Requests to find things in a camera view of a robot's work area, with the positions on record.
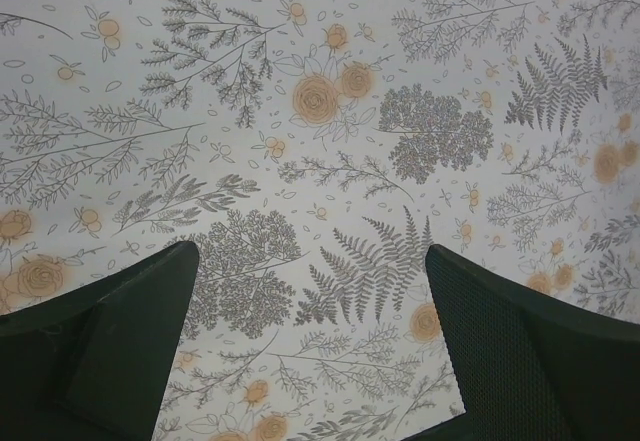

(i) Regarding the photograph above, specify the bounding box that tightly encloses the floral patterned table mat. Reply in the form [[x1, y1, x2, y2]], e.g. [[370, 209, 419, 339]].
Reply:
[[1, 0, 639, 440]]

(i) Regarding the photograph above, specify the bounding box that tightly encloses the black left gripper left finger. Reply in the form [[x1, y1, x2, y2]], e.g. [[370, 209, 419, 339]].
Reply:
[[1, 241, 199, 440]]

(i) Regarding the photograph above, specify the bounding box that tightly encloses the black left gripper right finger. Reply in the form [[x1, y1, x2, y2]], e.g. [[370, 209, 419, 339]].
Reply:
[[415, 245, 639, 440]]

